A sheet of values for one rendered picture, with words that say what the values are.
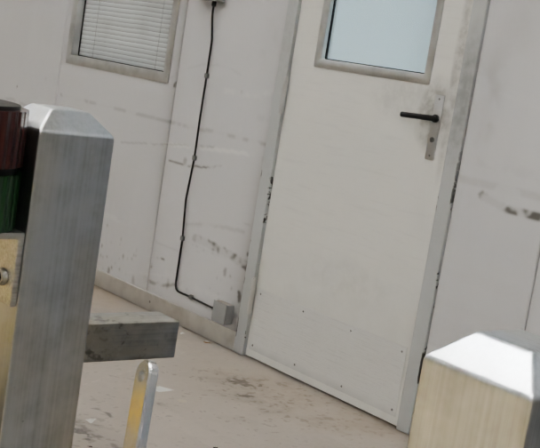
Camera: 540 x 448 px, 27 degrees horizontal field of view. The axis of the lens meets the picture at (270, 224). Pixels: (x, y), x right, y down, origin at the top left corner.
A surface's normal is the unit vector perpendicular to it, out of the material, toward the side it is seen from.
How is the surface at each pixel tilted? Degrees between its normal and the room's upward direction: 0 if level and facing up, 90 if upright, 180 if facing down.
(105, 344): 90
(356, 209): 90
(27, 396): 90
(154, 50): 90
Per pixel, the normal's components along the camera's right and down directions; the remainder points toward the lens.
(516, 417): -0.77, -0.03
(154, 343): 0.62, 0.21
